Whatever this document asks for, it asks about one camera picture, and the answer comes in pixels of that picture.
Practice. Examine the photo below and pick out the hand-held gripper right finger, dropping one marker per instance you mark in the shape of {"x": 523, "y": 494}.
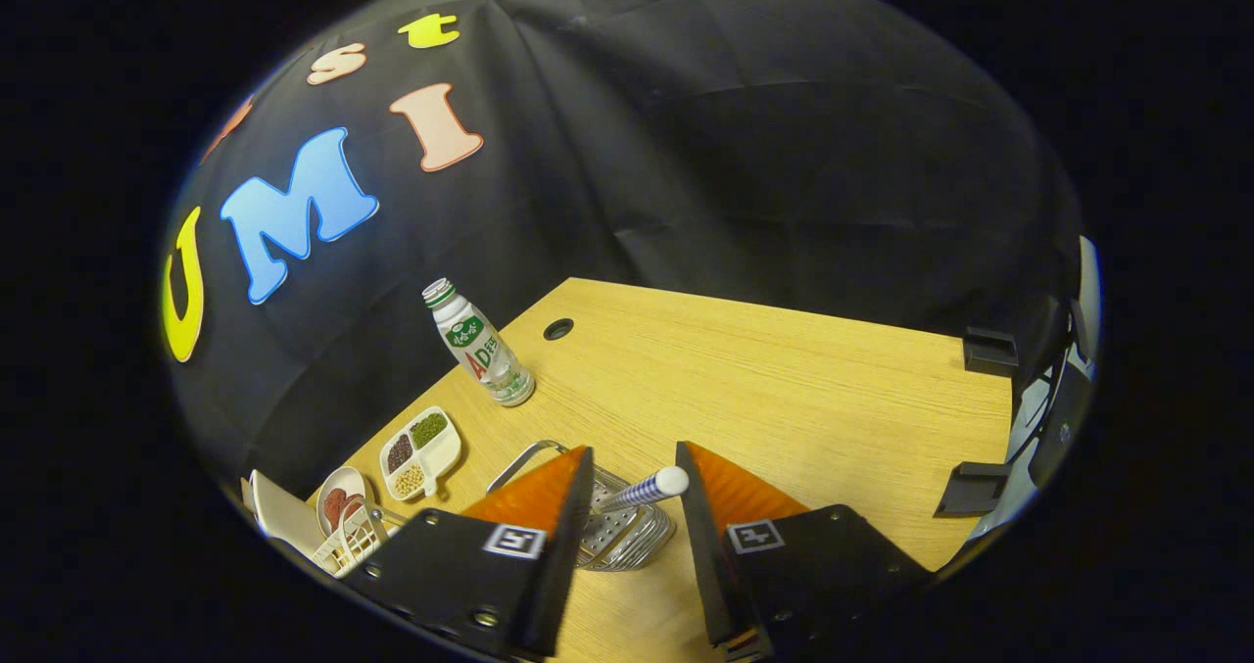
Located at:
{"x": 698, "y": 545}

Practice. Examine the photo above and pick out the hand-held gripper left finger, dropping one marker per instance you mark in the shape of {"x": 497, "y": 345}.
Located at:
{"x": 570, "y": 545}

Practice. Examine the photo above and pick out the small round white dish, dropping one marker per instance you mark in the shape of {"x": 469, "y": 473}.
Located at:
{"x": 333, "y": 480}

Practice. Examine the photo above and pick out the white divided bean tray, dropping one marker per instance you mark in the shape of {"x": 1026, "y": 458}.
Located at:
{"x": 441, "y": 452}

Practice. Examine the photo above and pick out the white green label bottle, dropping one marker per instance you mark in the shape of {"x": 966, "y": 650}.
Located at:
{"x": 480, "y": 350}

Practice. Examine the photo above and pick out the reddish meat slices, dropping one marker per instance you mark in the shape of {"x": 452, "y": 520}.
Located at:
{"x": 338, "y": 508}

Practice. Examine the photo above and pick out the black table clamp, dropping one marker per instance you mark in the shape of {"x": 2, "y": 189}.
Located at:
{"x": 972, "y": 492}
{"x": 989, "y": 352}

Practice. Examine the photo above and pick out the white toaster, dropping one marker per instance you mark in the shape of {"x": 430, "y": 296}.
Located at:
{"x": 284, "y": 516}

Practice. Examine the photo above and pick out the black and white chair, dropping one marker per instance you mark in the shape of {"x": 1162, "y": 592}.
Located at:
{"x": 1063, "y": 418}

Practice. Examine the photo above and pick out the black backdrop cloth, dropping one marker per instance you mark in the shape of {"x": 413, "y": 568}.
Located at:
{"x": 735, "y": 154}

